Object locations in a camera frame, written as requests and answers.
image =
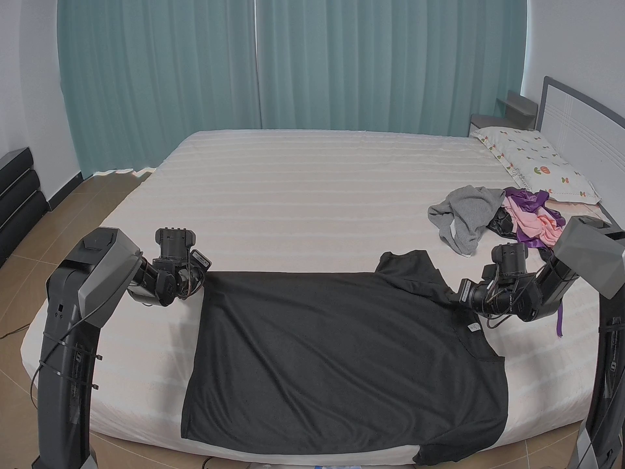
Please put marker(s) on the black T-shirt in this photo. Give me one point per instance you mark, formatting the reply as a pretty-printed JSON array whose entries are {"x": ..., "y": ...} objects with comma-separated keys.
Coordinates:
[{"x": 342, "y": 350}]

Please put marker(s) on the black glossy garment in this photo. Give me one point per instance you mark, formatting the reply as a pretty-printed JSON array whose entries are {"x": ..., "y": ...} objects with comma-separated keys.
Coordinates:
[{"x": 500, "y": 223}]

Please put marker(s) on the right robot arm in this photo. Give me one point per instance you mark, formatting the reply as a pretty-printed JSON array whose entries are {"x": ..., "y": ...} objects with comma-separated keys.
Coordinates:
[{"x": 586, "y": 257}]

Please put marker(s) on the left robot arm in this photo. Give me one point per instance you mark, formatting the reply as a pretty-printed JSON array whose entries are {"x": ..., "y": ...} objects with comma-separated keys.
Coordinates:
[{"x": 97, "y": 262}]

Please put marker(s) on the grey bedside table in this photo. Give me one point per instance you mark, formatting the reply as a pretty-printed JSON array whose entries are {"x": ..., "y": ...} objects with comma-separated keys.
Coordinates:
[{"x": 520, "y": 108}]

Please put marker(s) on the purple garment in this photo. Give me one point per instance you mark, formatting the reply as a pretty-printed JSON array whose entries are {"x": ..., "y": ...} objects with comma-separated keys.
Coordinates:
[{"x": 525, "y": 196}]

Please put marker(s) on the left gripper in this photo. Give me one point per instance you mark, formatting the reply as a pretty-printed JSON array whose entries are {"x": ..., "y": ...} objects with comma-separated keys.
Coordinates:
[{"x": 200, "y": 260}]

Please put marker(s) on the black chest of drawers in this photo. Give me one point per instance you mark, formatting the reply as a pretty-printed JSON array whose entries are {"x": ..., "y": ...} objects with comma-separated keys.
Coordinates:
[{"x": 19, "y": 198}]

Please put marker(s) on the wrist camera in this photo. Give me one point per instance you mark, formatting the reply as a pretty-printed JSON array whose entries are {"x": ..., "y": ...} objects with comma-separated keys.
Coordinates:
[
  {"x": 488, "y": 274},
  {"x": 191, "y": 242}
]

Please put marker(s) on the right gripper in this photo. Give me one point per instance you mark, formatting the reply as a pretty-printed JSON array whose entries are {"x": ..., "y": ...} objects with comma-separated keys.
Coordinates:
[{"x": 468, "y": 292}]

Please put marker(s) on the pink garment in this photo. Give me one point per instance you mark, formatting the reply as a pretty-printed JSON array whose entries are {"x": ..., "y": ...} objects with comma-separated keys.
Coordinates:
[{"x": 542, "y": 225}]

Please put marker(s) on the blue-green curtain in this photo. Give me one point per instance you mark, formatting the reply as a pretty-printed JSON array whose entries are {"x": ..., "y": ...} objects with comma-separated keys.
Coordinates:
[
  {"x": 156, "y": 66},
  {"x": 390, "y": 47}
]

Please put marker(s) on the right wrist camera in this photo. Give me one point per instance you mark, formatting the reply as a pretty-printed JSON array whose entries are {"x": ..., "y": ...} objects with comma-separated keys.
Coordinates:
[{"x": 488, "y": 274}]

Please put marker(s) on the grey garment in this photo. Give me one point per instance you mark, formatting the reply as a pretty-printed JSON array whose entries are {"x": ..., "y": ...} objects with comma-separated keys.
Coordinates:
[{"x": 468, "y": 208}]

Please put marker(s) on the bed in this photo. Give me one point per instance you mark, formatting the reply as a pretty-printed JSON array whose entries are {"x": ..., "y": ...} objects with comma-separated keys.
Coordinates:
[{"x": 317, "y": 188}]

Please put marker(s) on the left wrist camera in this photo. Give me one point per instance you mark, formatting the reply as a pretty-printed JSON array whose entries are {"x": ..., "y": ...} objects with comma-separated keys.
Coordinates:
[{"x": 191, "y": 242}]

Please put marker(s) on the white printed pillow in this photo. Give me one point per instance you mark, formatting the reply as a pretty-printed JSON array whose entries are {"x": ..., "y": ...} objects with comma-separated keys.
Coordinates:
[{"x": 542, "y": 164}]

